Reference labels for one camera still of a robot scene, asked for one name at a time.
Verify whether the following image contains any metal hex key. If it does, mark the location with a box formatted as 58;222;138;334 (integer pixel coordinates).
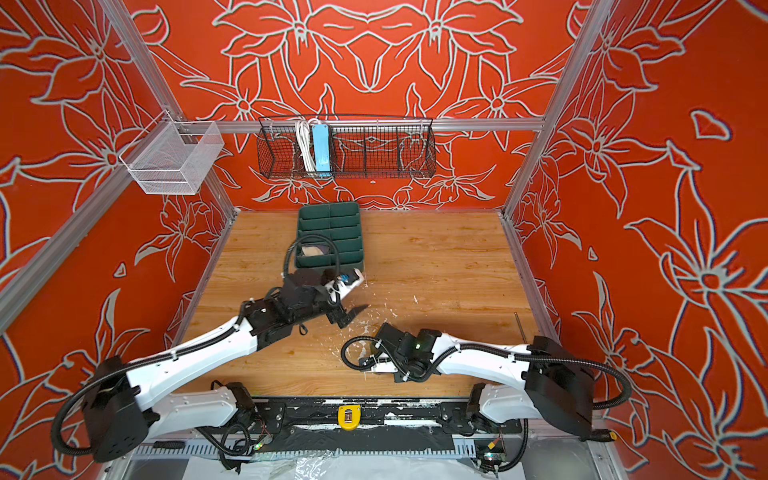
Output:
514;312;529;344

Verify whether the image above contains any green compartment tray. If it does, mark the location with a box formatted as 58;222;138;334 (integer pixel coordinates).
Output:
294;202;364;271

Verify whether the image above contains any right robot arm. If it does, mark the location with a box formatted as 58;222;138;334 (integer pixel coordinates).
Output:
340;323;633;440

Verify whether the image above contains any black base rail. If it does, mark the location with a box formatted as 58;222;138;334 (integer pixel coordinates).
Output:
252;397;522;458

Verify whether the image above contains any light blue box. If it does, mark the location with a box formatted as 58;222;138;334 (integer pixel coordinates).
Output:
312;124;331;176

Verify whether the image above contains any black wire wall basket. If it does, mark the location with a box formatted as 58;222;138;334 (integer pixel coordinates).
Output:
256;115;437;180

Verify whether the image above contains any clear plastic wall bin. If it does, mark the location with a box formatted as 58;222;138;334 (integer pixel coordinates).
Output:
120;121;224;195

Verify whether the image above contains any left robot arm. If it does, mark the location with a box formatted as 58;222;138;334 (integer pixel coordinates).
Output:
50;233;364;463

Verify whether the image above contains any white cable bundle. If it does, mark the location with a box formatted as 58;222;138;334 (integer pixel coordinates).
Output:
295;119;316;175

